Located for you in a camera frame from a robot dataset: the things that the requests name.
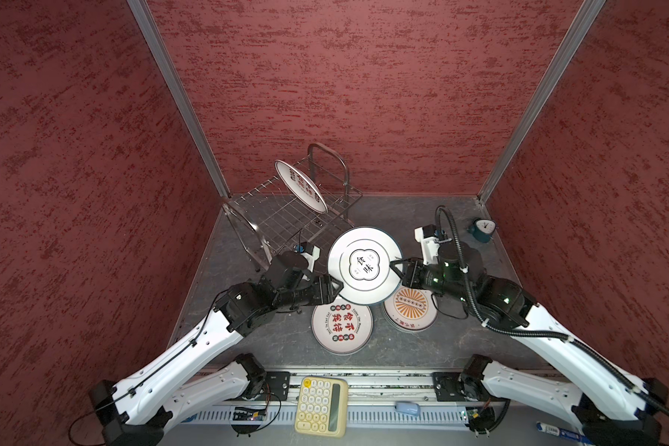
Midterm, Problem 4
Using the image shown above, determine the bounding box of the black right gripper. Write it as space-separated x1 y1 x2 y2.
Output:
389 255 473 303

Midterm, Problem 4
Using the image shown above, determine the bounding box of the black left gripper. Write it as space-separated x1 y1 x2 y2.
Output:
275 273 343 310

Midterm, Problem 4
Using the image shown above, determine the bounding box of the orange patterned plate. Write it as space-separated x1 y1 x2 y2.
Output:
384 286 438 333

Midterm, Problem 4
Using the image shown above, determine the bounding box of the white plate flower emblem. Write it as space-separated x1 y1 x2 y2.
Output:
327 227 402 306

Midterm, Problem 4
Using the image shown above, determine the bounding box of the stainless steel dish rack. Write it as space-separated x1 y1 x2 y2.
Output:
224 142 362 271

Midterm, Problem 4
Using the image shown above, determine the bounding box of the red character text plate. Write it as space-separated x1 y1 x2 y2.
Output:
275 160 328 214

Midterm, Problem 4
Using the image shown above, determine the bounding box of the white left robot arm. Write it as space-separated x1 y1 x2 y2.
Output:
90 252 344 445

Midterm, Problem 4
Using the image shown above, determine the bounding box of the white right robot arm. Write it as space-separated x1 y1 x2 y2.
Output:
389 258 669 445

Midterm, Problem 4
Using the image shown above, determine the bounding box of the green white alarm clock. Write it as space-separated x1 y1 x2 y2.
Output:
467 219 497 243

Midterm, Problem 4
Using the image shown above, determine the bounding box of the yellow calculator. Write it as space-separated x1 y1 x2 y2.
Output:
295 376 349 439

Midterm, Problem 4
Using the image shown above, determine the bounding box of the left circuit board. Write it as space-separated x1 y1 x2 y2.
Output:
232 407 267 422

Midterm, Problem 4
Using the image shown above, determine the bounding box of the circuit board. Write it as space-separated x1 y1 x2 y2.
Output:
232 407 267 422
466 408 480 423

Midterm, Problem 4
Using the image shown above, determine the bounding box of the right circuit board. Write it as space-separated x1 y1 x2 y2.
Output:
466 408 480 423

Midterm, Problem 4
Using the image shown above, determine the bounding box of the blue white marker pen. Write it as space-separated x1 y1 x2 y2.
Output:
536 422 583 443

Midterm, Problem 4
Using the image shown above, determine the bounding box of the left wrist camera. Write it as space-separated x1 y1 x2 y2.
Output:
297 242 321 271

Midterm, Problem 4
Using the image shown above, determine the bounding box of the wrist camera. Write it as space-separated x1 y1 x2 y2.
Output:
297 242 321 271
414 224 440 265

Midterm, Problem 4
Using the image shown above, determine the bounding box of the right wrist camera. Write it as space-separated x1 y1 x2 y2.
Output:
414 224 440 265

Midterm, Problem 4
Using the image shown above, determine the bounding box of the black corrugated cable hose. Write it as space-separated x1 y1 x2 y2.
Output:
434 204 669 430

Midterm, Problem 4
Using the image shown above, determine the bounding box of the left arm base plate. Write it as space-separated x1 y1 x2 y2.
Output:
251 371 292 403

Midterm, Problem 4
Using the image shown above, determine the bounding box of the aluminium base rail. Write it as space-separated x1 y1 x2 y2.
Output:
182 360 582 435

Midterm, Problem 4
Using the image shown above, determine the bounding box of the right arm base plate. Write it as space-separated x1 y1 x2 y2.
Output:
432 372 466 403

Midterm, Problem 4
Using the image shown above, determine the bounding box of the aluminium corner post left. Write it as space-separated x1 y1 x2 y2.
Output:
127 0 231 198

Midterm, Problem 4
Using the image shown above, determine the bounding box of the aluminium corner post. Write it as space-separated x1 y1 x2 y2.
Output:
477 0 606 206
127 0 231 198

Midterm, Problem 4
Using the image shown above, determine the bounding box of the aluminium corner post right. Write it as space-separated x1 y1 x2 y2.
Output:
477 0 606 206

